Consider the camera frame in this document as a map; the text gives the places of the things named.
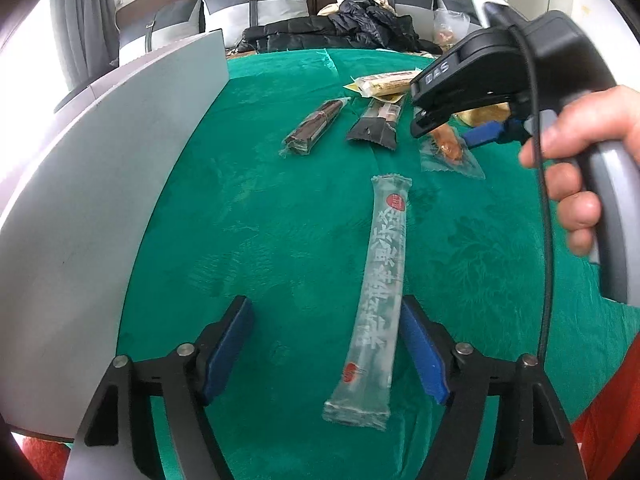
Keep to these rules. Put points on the clear plastic bag of snacks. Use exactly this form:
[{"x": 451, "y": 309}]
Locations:
[{"x": 450, "y": 30}]

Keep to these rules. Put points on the person's right hand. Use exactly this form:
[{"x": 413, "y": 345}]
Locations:
[{"x": 600, "y": 120}]

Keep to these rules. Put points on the dark brown chocolate bar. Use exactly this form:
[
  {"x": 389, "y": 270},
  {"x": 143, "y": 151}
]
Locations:
[{"x": 375, "y": 130}]

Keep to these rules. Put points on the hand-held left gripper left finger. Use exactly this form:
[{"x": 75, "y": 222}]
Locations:
[{"x": 227, "y": 350}]

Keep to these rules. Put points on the orange red cloth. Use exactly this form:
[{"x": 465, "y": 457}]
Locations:
[{"x": 610, "y": 410}]

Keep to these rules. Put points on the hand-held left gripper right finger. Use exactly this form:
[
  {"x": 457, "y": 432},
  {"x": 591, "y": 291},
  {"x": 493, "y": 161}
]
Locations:
[{"x": 422, "y": 350}]

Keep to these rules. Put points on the beige patterned cloth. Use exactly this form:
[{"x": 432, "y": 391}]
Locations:
[{"x": 330, "y": 8}]

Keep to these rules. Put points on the clear packet of brown sticks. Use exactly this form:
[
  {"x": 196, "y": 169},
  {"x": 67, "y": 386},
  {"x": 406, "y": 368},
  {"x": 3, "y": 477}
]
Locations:
[{"x": 312, "y": 127}]

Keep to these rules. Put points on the black puffer jacket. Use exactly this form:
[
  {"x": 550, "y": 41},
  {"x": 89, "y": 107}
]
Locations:
[{"x": 350, "y": 22}]

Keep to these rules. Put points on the clear bread packet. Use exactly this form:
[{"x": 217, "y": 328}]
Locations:
[{"x": 487, "y": 112}]

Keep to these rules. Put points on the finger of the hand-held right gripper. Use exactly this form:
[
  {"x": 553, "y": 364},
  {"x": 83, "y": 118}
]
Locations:
[
  {"x": 482, "y": 135},
  {"x": 430, "y": 124}
]

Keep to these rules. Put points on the clear packet with orange snack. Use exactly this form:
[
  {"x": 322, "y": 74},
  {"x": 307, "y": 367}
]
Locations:
[{"x": 447, "y": 150}]

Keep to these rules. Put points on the long clear snack packet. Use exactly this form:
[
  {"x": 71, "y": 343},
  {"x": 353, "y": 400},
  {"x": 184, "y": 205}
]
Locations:
[{"x": 380, "y": 280}]

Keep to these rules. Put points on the grey curtain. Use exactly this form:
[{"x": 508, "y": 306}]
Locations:
[{"x": 85, "y": 20}]

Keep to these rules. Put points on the grey board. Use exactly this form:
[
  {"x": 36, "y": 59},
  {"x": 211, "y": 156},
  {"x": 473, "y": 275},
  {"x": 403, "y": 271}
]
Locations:
[{"x": 100, "y": 185}]

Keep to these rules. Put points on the beige snack packet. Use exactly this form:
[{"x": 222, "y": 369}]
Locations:
[{"x": 387, "y": 82}]

